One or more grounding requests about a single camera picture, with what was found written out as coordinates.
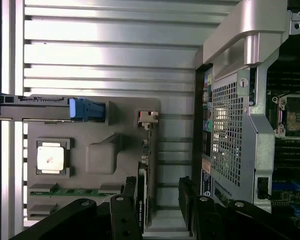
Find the CPU socket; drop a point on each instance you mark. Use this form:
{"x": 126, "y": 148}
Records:
{"x": 295, "y": 117}

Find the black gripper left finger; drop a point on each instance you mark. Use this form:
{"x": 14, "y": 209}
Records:
{"x": 122, "y": 220}

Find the green motherboard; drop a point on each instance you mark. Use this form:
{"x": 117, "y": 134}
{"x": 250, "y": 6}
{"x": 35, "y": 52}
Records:
{"x": 290, "y": 180}

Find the grey parts rack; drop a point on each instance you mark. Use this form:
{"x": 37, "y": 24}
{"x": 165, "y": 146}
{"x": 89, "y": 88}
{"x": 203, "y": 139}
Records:
{"x": 95, "y": 125}

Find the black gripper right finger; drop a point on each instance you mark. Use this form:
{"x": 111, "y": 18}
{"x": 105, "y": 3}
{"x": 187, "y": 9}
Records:
{"x": 207, "y": 220}

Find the silver CPU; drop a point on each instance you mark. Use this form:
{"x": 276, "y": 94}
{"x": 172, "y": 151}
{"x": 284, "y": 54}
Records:
{"x": 51, "y": 157}

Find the open black PC case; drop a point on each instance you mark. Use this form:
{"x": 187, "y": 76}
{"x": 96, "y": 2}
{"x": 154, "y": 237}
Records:
{"x": 230, "y": 125}

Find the black RAM slot bank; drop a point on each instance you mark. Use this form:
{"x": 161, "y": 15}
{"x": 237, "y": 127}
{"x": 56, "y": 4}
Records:
{"x": 290, "y": 80}
{"x": 292, "y": 155}

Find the green RAM stick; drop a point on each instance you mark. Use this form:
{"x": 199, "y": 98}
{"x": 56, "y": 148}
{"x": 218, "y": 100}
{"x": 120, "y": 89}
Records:
{"x": 77, "y": 192}

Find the hard disk with blue caddy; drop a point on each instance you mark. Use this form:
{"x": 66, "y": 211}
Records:
{"x": 40, "y": 107}

